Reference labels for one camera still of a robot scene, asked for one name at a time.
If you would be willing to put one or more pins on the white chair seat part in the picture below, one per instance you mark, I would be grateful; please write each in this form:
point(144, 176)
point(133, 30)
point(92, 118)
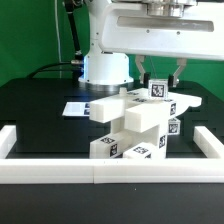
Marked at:
point(156, 137)

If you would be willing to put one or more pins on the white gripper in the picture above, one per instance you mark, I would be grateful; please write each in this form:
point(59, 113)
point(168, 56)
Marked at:
point(130, 27)

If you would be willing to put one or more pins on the white tagged cube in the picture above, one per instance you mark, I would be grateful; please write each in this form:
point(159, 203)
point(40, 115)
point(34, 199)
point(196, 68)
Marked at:
point(174, 125)
point(158, 88)

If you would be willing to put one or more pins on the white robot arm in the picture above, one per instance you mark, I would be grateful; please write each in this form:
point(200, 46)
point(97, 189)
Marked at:
point(174, 8)

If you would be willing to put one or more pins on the white U-shaped fence frame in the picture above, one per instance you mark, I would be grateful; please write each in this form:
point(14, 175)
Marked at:
point(47, 171)

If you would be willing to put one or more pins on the white chair back part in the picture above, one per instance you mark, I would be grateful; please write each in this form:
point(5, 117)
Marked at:
point(139, 112)

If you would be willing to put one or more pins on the white marker sheet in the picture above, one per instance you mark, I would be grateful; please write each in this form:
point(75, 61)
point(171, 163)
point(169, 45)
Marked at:
point(76, 109)

